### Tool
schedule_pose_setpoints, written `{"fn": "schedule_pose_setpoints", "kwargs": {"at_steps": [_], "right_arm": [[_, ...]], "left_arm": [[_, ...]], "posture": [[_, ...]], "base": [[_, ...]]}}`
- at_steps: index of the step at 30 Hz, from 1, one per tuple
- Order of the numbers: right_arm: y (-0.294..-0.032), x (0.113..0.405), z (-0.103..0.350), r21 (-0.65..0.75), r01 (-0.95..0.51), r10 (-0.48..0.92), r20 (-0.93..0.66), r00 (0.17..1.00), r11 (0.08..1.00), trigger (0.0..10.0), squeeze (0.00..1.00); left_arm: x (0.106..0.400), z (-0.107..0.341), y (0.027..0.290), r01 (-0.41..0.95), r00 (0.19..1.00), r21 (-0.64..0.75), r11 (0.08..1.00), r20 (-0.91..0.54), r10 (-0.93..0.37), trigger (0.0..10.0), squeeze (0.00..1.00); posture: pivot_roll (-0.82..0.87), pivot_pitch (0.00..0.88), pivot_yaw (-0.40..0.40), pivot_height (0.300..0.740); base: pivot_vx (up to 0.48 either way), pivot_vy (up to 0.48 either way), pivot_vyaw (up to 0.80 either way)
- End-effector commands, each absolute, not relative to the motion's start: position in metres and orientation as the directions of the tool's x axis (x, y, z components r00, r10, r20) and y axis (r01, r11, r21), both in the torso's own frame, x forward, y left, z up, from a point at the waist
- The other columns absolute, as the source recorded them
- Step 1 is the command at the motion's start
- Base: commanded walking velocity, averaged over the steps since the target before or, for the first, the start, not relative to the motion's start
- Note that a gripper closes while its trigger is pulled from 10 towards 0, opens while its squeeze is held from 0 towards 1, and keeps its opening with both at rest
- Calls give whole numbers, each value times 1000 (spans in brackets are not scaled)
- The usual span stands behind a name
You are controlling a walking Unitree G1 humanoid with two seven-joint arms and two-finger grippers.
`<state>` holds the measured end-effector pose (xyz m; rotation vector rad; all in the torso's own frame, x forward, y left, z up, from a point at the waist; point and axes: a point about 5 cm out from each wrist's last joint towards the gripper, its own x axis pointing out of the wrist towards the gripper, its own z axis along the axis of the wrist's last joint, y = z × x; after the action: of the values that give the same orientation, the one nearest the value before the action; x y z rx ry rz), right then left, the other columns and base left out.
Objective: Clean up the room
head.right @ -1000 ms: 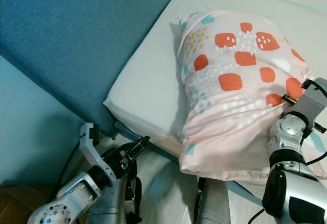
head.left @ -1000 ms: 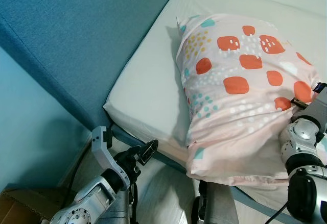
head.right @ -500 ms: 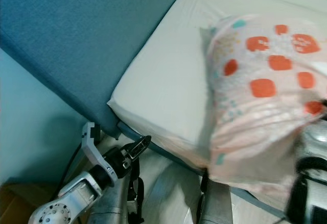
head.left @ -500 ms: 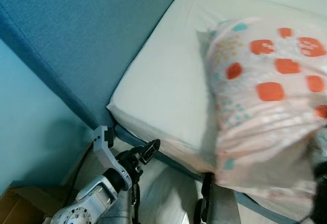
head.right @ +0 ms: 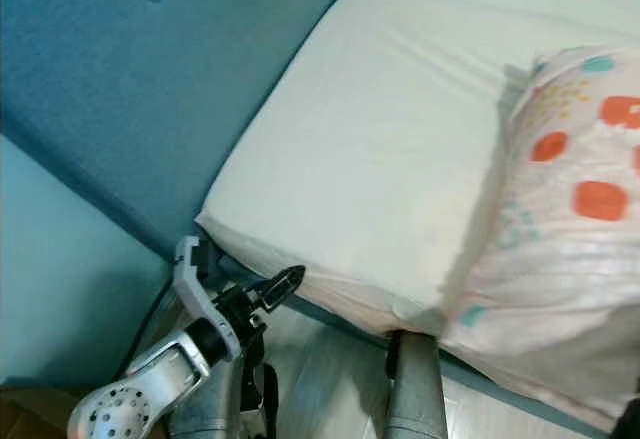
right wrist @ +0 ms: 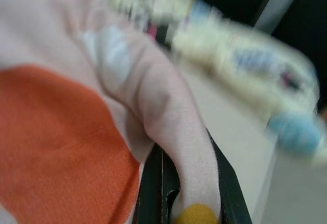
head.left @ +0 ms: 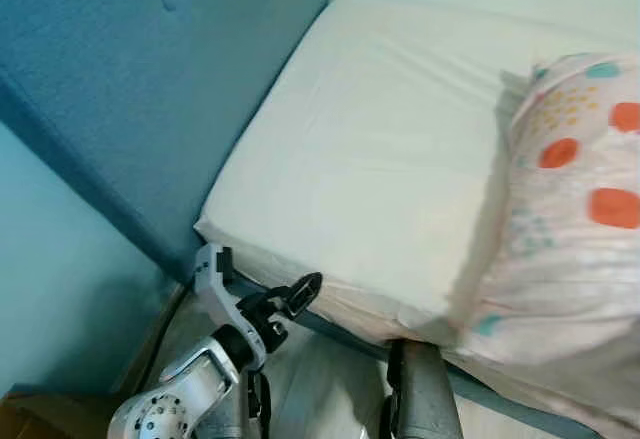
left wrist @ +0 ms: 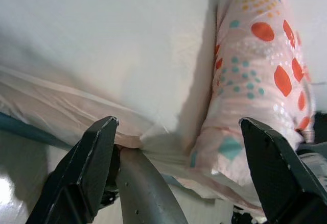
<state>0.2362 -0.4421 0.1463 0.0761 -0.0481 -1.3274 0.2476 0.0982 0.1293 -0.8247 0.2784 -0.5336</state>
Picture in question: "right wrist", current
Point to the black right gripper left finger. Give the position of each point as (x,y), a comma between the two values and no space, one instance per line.
(153,183)

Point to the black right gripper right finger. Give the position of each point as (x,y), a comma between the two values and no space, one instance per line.
(232,196)

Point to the pink pillow with orange patches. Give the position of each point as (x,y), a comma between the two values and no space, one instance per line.
(51,132)

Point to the cream cartoon print blanket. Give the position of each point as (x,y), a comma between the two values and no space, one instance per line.
(230,43)

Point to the wide black cabinet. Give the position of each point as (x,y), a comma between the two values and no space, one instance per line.
(306,30)

